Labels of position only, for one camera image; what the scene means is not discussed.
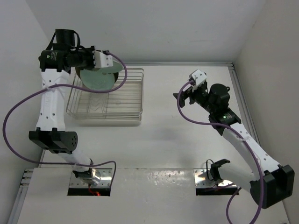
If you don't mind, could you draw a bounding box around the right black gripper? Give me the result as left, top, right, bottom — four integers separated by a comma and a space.
173, 82, 215, 114

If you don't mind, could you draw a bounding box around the brown ceramic plate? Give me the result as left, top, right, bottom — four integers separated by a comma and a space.
76, 67, 119, 88

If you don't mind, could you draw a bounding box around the green flower plate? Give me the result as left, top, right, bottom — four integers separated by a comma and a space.
80, 70, 115, 90
84, 60, 123, 73

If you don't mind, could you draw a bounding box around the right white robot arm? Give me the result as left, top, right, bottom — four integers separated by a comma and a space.
173, 82, 295, 209

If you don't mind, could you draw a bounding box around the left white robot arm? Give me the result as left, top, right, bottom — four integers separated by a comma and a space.
28, 29, 100, 186

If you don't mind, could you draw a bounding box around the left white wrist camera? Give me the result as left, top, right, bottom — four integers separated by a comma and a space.
93, 50, 113, 68

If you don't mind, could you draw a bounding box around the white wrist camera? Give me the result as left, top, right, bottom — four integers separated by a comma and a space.
189, 69, 207, 92
93, 50, 113, 68

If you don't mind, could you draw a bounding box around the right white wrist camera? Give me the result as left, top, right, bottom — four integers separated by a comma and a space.
189, 69, 207, 92

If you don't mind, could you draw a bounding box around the aluminium frame rail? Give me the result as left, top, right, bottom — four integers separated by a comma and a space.
228, 63, 260, 145

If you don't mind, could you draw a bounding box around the wire dish rack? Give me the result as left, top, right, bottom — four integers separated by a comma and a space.
66, 67, 144, 126

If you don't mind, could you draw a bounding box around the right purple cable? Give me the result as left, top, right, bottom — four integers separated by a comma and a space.
176, 80, 264, 224

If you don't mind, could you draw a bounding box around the purple cable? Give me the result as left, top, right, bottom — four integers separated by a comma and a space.
2, 51, 128, 182
176, 80, 264, 224

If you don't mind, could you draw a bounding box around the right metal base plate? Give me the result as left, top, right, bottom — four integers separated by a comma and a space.
193, 168, 237, 189

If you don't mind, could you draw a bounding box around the metal base plate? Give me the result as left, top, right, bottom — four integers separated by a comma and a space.
193, 168, 237, 189
69, 168, 112, 188

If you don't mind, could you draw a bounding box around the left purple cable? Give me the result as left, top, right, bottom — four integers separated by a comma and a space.
2, 51, 128, 182

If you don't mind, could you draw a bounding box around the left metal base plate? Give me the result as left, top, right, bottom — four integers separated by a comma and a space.
69, 168, 112, 188

